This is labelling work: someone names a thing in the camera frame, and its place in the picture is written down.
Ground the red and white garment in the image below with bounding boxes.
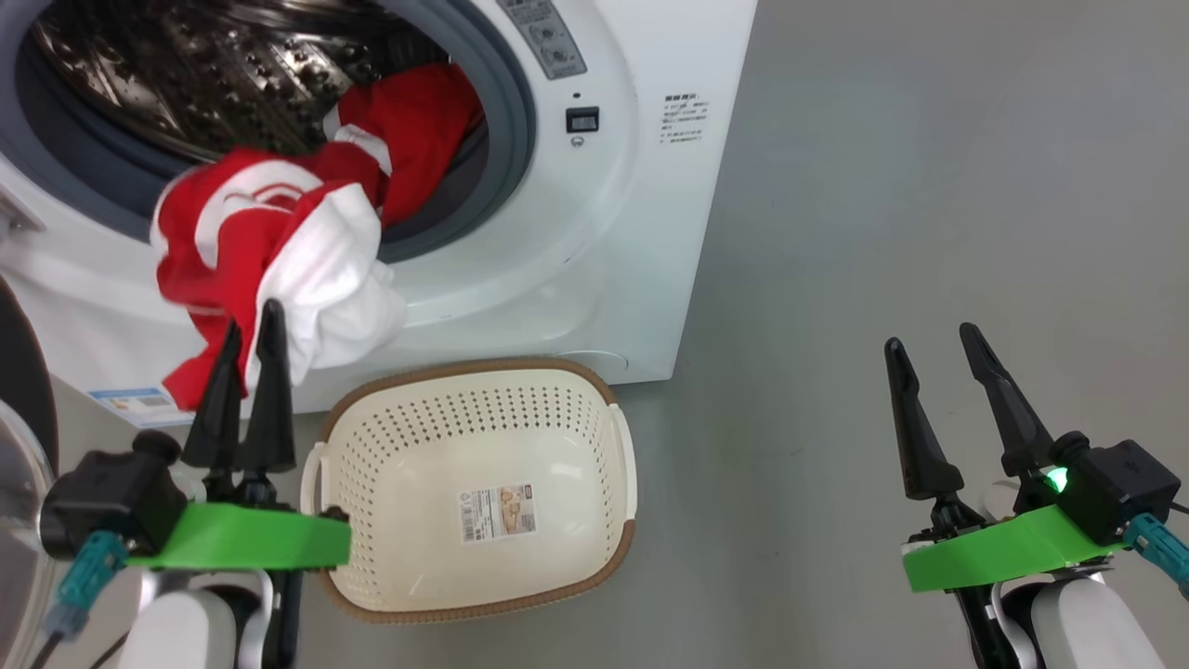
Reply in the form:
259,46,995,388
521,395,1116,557
150,63,485,413

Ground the teal connector black cable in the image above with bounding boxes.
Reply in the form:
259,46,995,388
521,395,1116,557
1122,514,1189,600
28,530,129,669

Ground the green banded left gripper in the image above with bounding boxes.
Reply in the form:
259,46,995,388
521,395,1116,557
125,299,352,571

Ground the cream perforated laundry basket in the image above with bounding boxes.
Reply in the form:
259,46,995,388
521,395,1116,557
299,358,640,625

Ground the paper product label on basket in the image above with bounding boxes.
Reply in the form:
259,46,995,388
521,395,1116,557
457,481,539,545

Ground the black round glass washer door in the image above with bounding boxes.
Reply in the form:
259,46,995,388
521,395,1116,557
0,274,59,669

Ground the white washing machine body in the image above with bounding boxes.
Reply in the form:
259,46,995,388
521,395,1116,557
0,0,758,430

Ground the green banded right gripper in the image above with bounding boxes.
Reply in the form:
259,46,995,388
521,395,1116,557
884,322,1130,593

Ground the blue energy label sticker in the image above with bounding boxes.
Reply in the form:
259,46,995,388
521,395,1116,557
88,385,192,430

